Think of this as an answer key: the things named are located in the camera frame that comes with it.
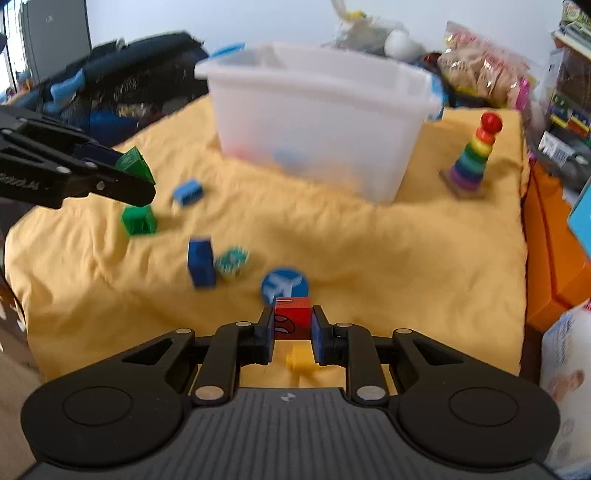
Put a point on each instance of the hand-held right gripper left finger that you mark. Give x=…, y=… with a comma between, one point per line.
x=267, y=337

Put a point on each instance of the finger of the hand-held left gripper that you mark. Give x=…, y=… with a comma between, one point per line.
x=134, y=190
x=99, y=154

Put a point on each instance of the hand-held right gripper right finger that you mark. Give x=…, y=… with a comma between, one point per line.
x=318, y=340

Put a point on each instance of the green triangular toy block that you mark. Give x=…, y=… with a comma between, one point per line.
x=135, y=165

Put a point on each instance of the red toy block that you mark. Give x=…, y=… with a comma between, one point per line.
x=292, y=318

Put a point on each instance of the clear plastic storage bin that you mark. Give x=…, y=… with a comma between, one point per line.
x=314, y=124

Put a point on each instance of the yellow toy block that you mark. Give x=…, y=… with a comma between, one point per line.
x=298, y=360

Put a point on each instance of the blue ridged toy block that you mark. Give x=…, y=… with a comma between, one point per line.
x=187, y=192

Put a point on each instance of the blue round aeroplane disc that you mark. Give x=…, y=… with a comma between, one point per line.
x=285, y=284

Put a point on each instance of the teal patterned toy block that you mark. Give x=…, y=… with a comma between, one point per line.
x=232, y=263

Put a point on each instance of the dark blue bag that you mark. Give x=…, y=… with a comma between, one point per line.
x=138, y=74

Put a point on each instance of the dark blue toy block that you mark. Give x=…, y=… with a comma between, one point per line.
x=201, y=261

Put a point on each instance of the grey cabinet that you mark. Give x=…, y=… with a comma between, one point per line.
x=55, y=37

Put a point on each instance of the yellow cloth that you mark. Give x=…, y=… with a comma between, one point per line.
x=415, y=258

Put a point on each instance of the orange box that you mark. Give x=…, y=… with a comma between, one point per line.
x=549, y=258

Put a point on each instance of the white tissue packet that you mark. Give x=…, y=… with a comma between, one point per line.
x=570, y=369

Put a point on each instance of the clear bag of toys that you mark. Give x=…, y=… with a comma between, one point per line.
x=369, y=34

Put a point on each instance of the light blue book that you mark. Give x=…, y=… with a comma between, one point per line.
x=581, y=221

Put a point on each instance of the clear bag of snacks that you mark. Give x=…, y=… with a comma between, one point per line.
x=485, y=69

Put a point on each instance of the cluttered shelf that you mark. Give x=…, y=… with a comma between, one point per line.
x=568, y=120

